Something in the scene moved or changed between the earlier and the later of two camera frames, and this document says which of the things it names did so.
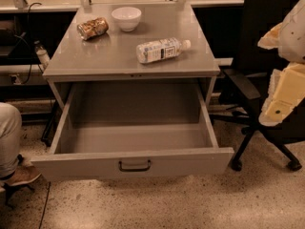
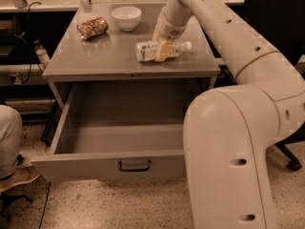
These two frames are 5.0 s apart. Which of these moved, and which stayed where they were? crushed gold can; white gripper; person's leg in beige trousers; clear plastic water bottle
Moved: white gripper
Stayed: clear plastic water bottle; crushed gold can; person's leg in beige trousers
